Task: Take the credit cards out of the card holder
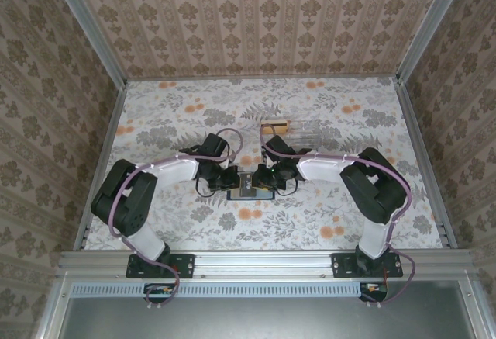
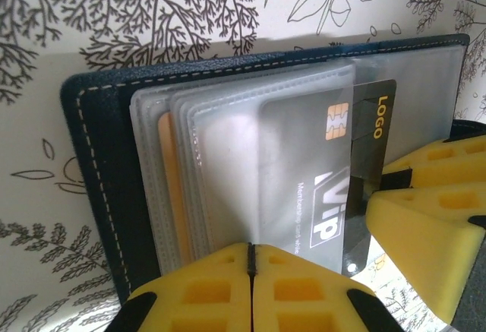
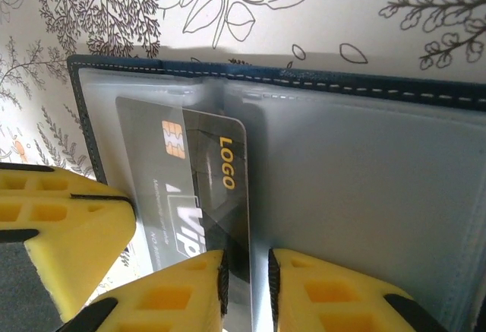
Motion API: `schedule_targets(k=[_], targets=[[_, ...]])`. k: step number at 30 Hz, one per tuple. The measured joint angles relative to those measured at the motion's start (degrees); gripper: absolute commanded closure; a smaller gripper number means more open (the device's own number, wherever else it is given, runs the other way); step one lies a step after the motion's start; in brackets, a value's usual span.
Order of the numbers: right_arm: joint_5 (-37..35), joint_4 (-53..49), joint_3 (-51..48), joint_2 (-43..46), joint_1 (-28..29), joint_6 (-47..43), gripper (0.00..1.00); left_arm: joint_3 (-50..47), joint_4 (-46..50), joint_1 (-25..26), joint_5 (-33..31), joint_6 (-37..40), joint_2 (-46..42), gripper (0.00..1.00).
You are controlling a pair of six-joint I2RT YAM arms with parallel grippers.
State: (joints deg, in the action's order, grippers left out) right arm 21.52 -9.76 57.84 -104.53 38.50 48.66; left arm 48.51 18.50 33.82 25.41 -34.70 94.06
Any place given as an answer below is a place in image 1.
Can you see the dark patterned card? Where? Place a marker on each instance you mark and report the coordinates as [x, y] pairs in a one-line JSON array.
[[246, 184]]

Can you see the navy card holder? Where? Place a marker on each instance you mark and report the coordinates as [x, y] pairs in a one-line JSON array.
[[248, 196]]

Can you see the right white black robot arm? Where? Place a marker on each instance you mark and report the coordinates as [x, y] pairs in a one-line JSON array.
[[372, 191]]

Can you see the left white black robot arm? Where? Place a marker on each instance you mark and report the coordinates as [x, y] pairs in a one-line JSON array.
[[124, 199]]

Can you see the gold card with stripe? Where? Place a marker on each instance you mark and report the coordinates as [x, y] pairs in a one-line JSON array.
[[277, 125]]

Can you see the clear acrylic card organizer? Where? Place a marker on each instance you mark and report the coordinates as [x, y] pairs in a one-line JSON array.
[[306, 133]]

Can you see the left black connector board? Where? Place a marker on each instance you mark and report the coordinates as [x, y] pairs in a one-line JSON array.
[[159, 291]]

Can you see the black connector board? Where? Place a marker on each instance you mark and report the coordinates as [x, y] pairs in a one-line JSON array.
[[375, 289], [159, 291]]

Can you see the grey metal sheet panel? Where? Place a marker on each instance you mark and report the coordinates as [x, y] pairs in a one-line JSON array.
[[263, 319]]

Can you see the right black connector board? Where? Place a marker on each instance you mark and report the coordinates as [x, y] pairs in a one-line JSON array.
[[375, 289]]

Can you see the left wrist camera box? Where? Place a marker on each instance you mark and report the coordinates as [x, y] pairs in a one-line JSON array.
[[231, 168]]

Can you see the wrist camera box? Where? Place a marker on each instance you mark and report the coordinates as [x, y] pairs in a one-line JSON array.
[[231, 168], [264, 158]]

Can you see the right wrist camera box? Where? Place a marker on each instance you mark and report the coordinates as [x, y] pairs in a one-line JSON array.
[[264, 158]]

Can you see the aluminium cross rail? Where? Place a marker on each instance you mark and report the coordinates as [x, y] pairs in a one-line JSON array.
[[263, 263]]

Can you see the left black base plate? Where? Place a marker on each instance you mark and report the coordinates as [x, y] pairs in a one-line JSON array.
[[182, 265]]

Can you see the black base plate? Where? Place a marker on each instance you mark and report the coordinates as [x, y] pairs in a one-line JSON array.
[[343, 265], [182, 265]]

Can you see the left aluminium table rail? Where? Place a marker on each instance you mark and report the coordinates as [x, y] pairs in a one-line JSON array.
[[110, 137]]

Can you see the aluminium table rail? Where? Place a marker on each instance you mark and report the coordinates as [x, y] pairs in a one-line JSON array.
[[110, 137], [416, 137]]

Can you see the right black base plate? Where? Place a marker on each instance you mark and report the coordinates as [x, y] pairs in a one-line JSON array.
[[343, 265]]

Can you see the right aluminium table rail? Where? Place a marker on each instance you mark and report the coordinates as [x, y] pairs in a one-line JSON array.
[[416, 137]]

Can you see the left aluminium frame post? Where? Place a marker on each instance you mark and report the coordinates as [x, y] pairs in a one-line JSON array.
[[87, 25]]

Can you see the aluminium frame post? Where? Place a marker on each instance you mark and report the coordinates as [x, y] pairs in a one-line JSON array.
[[87, 25], [432, 25]]

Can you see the right aluminium frame post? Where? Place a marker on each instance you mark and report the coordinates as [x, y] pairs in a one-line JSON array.
[[432, 25]]

